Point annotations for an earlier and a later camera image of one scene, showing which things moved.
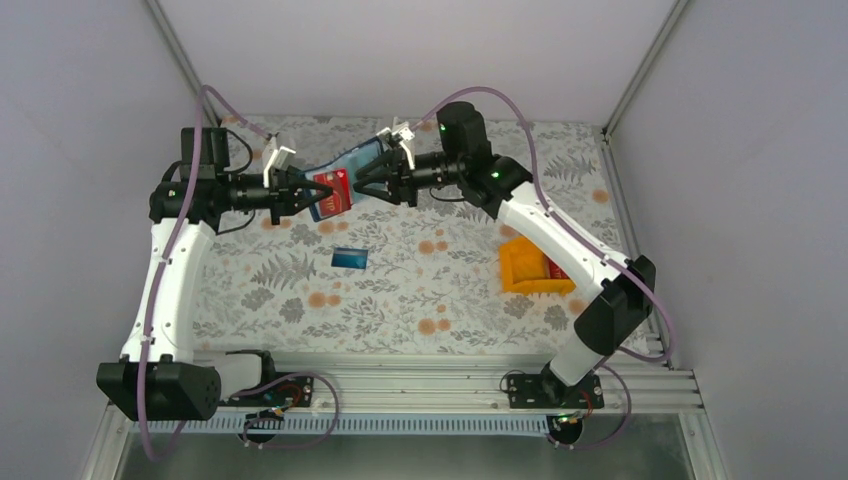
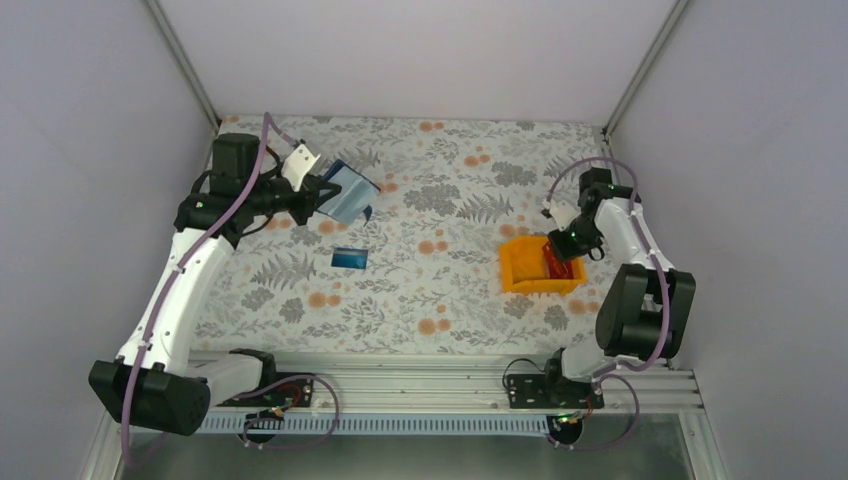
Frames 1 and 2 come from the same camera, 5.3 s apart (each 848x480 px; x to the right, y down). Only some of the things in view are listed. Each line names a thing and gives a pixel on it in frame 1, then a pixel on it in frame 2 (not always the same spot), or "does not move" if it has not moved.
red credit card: x=339 y=199 → x=558 y=268
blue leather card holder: x=351 y=162 → x=353 y=201
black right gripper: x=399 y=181 → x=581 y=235
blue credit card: x=350 y=257 does not move
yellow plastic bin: x=525 y=269 does not move
